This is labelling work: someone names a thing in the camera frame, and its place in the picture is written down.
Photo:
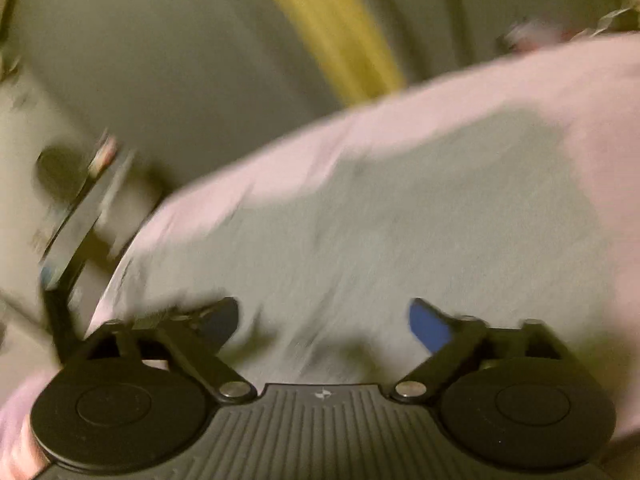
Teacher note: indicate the round black mirror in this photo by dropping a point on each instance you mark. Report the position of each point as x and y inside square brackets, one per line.
[61, 172]

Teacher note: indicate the grey vanity desk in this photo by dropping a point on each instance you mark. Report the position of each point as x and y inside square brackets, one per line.
[98, 228]

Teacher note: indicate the grey knit pants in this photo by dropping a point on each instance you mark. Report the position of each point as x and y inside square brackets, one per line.
[487, 220]

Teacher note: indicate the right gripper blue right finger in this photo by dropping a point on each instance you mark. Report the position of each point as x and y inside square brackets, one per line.
[432, 327]

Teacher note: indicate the grey curtain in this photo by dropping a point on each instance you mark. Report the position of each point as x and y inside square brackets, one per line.
[194, 84]

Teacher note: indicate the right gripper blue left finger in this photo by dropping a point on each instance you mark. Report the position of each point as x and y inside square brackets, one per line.
[217, 323]

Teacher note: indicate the red blue clutter bag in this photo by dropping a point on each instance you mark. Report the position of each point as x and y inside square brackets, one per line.
[532, 34]

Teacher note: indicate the pink bed sheet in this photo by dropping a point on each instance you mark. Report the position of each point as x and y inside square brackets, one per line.
[150, 398]

